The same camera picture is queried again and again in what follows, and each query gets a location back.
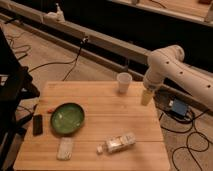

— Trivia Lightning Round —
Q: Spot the black floor cable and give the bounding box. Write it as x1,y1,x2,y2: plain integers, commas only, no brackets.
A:
27,36,90,82

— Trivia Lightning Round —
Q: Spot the black chair frame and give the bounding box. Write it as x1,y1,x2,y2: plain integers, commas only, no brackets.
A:
0,28,40,171

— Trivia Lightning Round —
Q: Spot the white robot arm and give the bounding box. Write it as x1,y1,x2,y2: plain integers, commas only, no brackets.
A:
143,45,213,111

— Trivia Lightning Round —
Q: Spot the green ceramic bowl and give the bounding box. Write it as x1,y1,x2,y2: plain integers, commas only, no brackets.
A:
50,103,85,135

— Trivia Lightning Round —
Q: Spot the blue power box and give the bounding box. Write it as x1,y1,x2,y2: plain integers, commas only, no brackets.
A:
169,99,188,117

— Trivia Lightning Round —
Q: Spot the white rectangular sponge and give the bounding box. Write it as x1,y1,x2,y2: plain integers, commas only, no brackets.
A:
57,137,73,161

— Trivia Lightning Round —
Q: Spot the clear plastic bottle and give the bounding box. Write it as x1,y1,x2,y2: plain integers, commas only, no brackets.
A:
96,132,136,155

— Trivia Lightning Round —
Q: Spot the black rectangular remote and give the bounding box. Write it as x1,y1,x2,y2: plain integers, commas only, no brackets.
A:
33,115,43,136

